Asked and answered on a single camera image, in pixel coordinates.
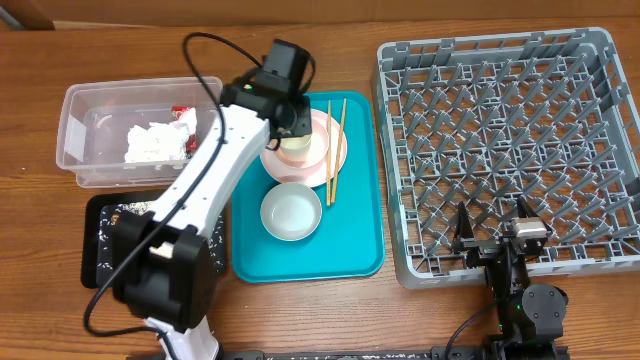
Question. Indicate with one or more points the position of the black plastic tray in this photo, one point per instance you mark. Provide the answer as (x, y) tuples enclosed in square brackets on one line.
[(90, 243)]

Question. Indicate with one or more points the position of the red snack wrapper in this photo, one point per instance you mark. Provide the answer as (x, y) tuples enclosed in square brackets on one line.
[(185, 120)]

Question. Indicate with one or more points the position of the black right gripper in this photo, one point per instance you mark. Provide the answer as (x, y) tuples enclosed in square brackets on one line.
[(491, 248)]

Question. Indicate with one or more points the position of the right wooden chopstick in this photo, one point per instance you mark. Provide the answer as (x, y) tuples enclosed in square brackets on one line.
[(339, 152)]

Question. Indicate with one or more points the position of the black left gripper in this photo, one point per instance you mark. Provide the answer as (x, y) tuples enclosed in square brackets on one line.
[(302, 103)]

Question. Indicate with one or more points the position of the teal plastic tray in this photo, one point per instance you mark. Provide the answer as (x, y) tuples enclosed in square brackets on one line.
[(349, 241)]

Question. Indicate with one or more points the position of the clear plastic bin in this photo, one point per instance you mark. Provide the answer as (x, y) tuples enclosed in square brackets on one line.
[(96, 118)]

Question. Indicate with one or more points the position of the pink plate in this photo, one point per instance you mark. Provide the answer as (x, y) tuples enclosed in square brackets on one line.
[(311, 172)]

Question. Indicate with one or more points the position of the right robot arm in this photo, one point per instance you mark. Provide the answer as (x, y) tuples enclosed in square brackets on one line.
[(530, 315)]

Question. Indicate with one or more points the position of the cream white cup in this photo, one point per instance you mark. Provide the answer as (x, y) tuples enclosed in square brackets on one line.
[(295, 146)]

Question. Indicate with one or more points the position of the wooden chopstick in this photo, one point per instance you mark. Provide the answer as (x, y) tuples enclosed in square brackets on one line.
[(328, 154), (339, 152)]

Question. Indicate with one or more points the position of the left wooden chopstick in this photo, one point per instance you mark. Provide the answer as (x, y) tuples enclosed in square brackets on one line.
[(328, 154)]

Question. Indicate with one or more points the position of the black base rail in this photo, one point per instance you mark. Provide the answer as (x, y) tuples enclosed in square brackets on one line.
[(435, 353)]

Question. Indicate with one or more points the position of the grey small bowl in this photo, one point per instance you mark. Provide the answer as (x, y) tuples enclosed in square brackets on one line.
[(291, 212)]

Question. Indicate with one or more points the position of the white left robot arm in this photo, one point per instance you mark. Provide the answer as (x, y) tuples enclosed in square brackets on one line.
[(164, 272)]

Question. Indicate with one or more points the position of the grey dishwasher rack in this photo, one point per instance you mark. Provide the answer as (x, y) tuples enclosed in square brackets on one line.
[(483, 121)]

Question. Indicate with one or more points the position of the white napkin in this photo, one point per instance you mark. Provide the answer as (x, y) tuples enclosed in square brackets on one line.
[(159, 142)]

